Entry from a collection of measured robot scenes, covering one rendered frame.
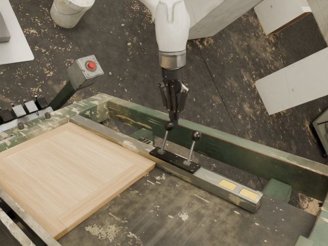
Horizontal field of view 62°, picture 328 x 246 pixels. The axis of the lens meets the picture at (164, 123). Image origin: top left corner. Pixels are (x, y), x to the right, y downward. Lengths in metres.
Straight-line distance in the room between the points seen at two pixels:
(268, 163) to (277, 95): 3.47
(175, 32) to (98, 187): 0.56
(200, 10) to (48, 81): 1.74
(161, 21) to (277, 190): 0.68
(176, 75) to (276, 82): 3.61
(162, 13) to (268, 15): 4.89
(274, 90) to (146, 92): 2.26
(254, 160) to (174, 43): 0.52
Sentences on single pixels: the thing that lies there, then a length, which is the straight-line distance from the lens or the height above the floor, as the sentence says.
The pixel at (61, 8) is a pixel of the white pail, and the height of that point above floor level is 0.21.
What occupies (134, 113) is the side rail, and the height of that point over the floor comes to 1.07.
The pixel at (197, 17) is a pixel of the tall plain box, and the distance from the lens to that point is 3.21.
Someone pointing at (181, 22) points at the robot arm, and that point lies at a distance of 0.88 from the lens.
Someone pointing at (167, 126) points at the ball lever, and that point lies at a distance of 0.99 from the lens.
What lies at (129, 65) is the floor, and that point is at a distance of 2.95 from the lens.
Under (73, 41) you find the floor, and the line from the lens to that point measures 2.77.
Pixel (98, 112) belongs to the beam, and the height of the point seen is 0.88.
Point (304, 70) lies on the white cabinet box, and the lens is 4.30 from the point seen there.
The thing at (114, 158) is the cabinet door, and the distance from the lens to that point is 1.08.
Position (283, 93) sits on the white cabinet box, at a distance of 4.46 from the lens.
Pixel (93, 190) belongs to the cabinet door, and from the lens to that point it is 0.95.
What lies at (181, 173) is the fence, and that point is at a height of 1.45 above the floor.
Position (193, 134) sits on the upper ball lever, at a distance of 0.92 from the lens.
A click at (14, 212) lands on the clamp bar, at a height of 1.29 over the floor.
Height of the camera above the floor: 2.17
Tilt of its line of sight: 48 degrees down
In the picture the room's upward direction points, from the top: 64 degrees clockwise
